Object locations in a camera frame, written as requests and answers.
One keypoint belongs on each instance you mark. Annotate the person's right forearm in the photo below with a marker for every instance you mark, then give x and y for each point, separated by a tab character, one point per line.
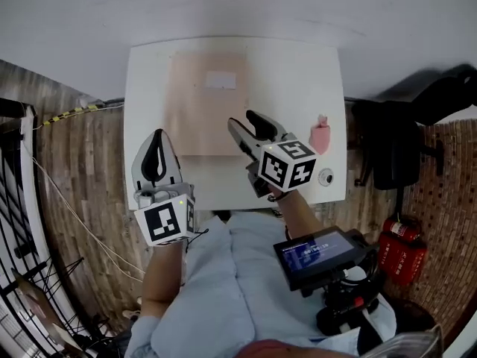
298	218

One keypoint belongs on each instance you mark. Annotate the white table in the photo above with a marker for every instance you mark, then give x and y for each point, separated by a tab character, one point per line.
283	80

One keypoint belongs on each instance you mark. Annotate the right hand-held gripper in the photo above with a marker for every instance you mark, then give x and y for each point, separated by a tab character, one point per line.
287	162

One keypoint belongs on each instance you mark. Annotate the tall beige cardboard box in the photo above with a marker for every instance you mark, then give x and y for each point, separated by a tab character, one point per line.
205	118

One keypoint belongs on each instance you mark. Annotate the small pink bottle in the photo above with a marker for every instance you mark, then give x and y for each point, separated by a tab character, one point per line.
320	136

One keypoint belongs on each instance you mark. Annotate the black screen device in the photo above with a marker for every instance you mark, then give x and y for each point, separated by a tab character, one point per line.
316	256

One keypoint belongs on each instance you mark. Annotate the black chest mount rig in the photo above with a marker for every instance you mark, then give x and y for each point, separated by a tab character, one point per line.
350	304

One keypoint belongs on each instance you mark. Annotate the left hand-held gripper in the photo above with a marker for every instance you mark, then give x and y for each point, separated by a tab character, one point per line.
164	218

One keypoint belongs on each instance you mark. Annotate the black metal railing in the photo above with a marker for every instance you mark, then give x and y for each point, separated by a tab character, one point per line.
15	200

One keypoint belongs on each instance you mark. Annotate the brown cardboard sheet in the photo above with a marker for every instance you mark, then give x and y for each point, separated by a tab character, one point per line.
41	304

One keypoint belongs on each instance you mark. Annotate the person's left forearm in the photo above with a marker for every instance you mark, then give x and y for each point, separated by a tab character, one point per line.
162	278

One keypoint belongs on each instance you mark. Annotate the black office chair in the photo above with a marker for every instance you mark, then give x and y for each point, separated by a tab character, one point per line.
395	144

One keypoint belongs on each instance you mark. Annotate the red fire extinguisher box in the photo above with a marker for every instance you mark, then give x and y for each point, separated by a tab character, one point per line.
404	259

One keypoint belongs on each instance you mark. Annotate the person's light blue shirt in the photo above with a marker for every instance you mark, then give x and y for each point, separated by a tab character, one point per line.
223	297

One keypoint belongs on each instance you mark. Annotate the red fire extinguisher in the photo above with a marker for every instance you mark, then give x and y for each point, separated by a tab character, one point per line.
402	229

